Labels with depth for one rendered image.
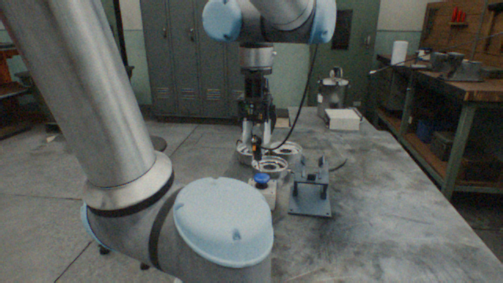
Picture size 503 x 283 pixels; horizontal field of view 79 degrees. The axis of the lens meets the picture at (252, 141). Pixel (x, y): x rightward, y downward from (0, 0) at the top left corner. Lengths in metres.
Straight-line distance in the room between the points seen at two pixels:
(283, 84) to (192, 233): 3.83
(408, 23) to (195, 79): 2.61
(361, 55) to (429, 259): 3.25
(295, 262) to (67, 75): 0.49
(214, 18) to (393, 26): 3.75
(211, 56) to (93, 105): 3.37
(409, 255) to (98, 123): 0.59
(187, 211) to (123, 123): 0.12
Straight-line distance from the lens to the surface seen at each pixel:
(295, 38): 0.52
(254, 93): 0.67
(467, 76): 2.45
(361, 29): 3.78
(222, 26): 0.55
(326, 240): 0.69
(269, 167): 0.92
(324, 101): 1.85
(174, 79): 3.87
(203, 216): 0.35
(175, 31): 3.80
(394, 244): 0.72
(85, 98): 0.34
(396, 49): 3.06
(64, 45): 0.33
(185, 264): 0.38
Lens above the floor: 1.23
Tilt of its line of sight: 22 degrees down
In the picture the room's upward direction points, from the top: straight up
